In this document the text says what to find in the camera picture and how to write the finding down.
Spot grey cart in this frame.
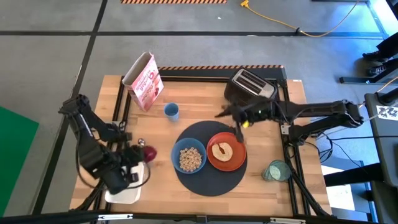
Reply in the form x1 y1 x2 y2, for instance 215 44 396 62
363 90 398 224

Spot black and silver toaster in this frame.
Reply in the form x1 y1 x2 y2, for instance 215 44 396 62
223 68 279 107

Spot dark round woven placemat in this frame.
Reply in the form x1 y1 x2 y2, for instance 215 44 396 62
174 120 249 197

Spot toasted bagel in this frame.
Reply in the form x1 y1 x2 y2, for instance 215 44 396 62
211 142 234 162

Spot black floor stand base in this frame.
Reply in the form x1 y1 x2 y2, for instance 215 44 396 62
338 67 398 85

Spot blue plastic bowl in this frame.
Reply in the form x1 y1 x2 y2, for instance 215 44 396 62
170 137 208 174

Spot black hazard-striped floor mat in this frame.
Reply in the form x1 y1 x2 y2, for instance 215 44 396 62
157 64 287 80

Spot yellow floor cable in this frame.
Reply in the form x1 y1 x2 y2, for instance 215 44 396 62
239 0 361 39

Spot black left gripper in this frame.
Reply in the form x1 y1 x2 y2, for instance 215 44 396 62
123 144 150 170

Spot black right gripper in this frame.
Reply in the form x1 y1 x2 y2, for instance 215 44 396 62
214 101 276 144

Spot silver metal bracket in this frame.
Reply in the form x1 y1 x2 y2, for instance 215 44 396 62
97 213 134 222
269 217 307 224

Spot person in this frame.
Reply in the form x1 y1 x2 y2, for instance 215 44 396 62
361 30 398 77

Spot green floor mat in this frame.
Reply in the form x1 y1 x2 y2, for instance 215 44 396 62
0 105 40 218

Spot black and white marker tag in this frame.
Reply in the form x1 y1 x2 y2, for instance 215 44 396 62
376 105 398 122

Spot cereal rings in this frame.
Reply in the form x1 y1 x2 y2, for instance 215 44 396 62
177 146 203 172

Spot red apple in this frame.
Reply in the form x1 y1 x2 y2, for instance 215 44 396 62
142 145 158 164

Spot blue plastic cup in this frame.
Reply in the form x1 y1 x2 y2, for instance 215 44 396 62
163 102 180 123

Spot black cable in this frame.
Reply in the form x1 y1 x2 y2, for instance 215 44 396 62
310 130 398 169

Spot white plastic bin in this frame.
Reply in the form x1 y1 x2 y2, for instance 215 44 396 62
104 161 146 205

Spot black aluminium table frame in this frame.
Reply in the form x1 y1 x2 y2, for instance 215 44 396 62
70 67 335 224

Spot pink strawberry yogurt cereal box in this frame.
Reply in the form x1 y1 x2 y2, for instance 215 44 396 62
121 51 165 113

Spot teal drinking glass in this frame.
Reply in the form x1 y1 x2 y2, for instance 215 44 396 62
261 159 292 183

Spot red plate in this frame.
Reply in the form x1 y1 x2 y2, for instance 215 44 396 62
206 131 248 172

